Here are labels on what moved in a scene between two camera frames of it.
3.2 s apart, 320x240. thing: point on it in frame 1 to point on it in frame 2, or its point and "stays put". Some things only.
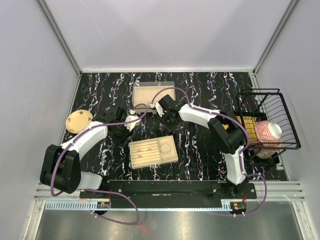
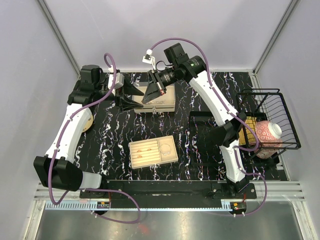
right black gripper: x=169 y=127 to x=153 y=90
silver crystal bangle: x=165 y=149 stays put
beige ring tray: x=152 y=152 stays put
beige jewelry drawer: x=144 y=92 stays put
